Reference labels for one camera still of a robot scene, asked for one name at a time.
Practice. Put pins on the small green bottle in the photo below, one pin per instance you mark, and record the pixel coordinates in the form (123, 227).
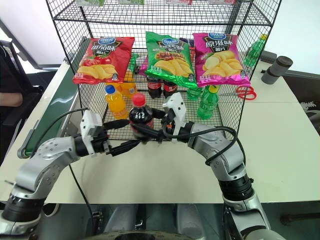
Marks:
(134, 62)

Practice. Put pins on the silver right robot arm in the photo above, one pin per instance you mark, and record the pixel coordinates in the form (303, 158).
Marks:
(225, 150)

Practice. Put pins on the cola bottle with red label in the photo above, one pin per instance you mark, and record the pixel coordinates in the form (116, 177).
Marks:
(170, 89)
(154, 88)

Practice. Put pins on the green soda bottle, yellow cap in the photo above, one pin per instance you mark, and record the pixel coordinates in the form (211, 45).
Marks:
(207, 105)
(255, 51)

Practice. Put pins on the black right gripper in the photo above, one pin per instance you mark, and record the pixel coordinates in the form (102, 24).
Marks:
(168, 122)

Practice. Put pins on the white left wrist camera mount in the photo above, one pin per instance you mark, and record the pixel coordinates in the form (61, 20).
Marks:
(88, 127)

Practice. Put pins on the grey cylindrical cup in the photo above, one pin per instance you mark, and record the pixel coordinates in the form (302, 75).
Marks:
(275, 70)

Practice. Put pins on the black mat with white print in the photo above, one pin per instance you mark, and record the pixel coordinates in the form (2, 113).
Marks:
(303, 92)

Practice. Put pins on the green snack pack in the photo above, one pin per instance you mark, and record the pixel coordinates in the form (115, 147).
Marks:
(131, 1)

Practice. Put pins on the person in dark shirt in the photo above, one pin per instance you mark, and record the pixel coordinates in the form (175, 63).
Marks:
(8, 98)

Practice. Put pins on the small magenta snack bag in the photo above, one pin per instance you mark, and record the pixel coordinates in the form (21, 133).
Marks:
(144, 67)

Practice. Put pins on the red snack pack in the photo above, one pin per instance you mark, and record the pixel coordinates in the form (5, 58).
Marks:
(223, 1)
(179, 1)

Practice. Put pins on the cola bottle with red cap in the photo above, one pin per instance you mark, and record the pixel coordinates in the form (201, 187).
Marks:
(140, 115)

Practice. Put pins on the magenta potato chips bag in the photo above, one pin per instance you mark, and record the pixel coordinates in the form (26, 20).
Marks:
(220, 60)

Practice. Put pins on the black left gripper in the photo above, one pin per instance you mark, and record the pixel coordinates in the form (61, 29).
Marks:
(101, 143)

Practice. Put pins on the green potato chips bag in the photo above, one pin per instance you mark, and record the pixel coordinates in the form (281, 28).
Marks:
(170, 57)

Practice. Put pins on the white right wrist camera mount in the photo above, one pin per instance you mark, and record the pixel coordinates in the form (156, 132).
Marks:
(176, 106)

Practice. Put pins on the purple snack package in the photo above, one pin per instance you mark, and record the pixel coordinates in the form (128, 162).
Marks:
(187, 42)

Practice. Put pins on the green conveyor belt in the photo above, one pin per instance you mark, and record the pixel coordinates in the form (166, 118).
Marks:
(60, 100)

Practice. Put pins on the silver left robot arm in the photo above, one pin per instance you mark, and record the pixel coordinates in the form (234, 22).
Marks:
(47, 160)

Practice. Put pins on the orange juice bottle, blue cap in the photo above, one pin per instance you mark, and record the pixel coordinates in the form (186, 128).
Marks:
(115, 102)

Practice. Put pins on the red potato chips bag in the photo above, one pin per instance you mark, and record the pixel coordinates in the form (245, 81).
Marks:
(105, 60)

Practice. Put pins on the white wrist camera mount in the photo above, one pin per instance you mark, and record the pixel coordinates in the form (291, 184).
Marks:
(88, 127)
(176, 106)

